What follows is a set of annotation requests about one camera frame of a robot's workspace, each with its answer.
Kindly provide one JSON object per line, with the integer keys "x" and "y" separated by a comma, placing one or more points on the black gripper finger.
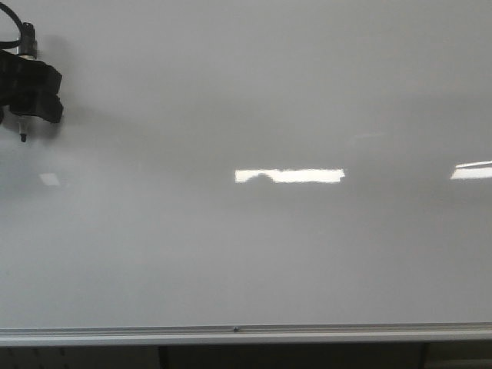
{"x": 20, "y": 75}
{"x": 40, "y": 104}

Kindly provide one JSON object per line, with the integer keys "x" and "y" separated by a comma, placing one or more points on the black and white whiteboard marker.
{"x": 28, "y": 49}

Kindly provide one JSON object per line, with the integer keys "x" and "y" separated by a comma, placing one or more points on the white whiteboard with aluminium frame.
{"x": 252, "y": 172}

